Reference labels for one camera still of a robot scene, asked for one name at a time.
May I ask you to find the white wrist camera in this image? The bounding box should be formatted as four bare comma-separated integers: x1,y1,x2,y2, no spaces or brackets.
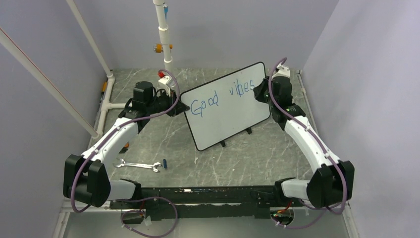
158,71,175,96
272,65,291,78

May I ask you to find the yellow pipe clamp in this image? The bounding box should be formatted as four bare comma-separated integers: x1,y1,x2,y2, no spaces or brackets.
153,44,164,53

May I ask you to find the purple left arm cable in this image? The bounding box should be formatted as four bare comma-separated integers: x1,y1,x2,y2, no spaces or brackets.
70,69,180,238

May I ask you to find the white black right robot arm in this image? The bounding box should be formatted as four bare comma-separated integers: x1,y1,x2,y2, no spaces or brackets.
253,76,355,212

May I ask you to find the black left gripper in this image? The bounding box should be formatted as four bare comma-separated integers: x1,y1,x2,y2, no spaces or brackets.
147,88,188,117

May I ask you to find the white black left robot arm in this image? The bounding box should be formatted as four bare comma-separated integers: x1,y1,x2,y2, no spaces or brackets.
63,78,189,213

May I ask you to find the silver wrench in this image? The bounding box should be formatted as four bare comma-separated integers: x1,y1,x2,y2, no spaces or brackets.
113,158,163,173

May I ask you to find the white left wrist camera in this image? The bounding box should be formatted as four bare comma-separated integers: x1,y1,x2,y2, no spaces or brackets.
158,71,175,96

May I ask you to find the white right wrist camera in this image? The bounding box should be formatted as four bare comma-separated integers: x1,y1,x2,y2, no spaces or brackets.
272,65,291,78

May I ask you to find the white PVC pipe frame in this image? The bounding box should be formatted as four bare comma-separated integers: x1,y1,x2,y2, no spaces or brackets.
0,0,176,142

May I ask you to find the white whiteboard black frame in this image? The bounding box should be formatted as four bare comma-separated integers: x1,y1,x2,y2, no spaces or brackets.
180,62,270,151

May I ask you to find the aluminium extrusion frame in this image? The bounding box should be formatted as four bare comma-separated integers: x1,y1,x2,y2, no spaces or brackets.
52,198,110,238

